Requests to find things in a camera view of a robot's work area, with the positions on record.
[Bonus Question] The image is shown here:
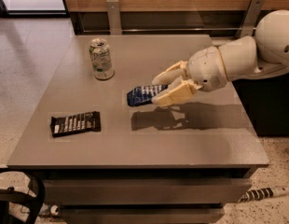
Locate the green white soda can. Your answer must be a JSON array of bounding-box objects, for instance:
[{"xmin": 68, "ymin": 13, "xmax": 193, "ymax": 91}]
[{"xmin": 89, "ymin": 38, "xmax": 115, "ymax": 80}]

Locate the grey drawer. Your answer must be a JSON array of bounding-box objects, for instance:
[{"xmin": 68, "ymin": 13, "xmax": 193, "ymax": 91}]
[
  {"xmin": 62, "ymin": 208, "xmax": 225, "ymax": 224},
  {"xmin": 44, "ymin": 178, "xmax": 251, "ymax": 205}
]

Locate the black chair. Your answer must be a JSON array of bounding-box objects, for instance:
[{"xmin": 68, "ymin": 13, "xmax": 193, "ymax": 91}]
[{"xmin": 0, "ymin": 172, "xmax": 45, "ymax": 224}]

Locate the grey lower drawer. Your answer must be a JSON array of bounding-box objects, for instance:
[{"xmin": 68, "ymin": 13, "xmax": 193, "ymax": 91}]
[{"xmin": 62, "ymin": 208, "xmax": 225, "ymax": 224}]

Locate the grey upper drawer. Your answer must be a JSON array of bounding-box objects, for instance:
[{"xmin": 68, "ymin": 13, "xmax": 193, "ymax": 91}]
[{"xmin": 44, "ymin": 178, "xmax": 251, "ymax": 205}]

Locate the left metal bracket post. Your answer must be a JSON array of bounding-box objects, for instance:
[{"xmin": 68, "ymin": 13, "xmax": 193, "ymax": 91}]
[{"xmin": 106, "ymin": 0, "xmax": 122, "ymax": 35}]

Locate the striped white cable sleeve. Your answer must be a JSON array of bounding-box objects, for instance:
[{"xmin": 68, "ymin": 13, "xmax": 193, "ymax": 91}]
[{"xmin": 237, "ymin": 185, "xmax": 289, "ymax": 203}]

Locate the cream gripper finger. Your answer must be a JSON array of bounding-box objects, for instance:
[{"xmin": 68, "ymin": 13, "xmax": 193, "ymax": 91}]
[
  {"xmin": 152, "ymin": 61, "xmax": 187, "ymax": 86},
  {"xmin": 152, "ymin": 79, "xmax": 202, "ymax": 107}
]

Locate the metal bracket post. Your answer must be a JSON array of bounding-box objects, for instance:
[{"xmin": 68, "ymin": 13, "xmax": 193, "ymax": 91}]
[
  {"xmin": 106, "ymin": 0, "xmax": 122, "ymax": 35},
  {"xmin": 235, "ymin": 0, "xmax": 265, "ymax": 38}
]

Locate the horizontal metal rail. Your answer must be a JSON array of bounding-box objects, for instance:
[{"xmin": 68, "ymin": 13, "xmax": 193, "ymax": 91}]
[{"xmin": 81, "ymin": 28, "xmax": 244, "ymax": 35}]

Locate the black rxbar chocolate bar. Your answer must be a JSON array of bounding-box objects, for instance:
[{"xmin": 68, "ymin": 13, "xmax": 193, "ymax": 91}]
[{"xmin": 50, "ymin": 111, "xmax": 101, "ymax": 138}]

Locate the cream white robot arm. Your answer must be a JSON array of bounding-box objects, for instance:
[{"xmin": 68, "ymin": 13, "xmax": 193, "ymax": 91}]
[{"xmin": 152, "ymin": 10, "xmax": 289, "ymax": 107}]

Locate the blue rxbar blueberry bar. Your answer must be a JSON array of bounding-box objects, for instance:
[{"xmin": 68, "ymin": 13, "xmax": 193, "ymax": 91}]
[{"xmin": 127, "ymin": 85, "xmax": 168, "ymax": 107}]

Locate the right metal bracket post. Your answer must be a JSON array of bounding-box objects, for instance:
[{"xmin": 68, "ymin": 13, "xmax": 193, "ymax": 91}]
[{"xmin": 235, "ymin": 0, "xmax": 265, "ymax": 38}]

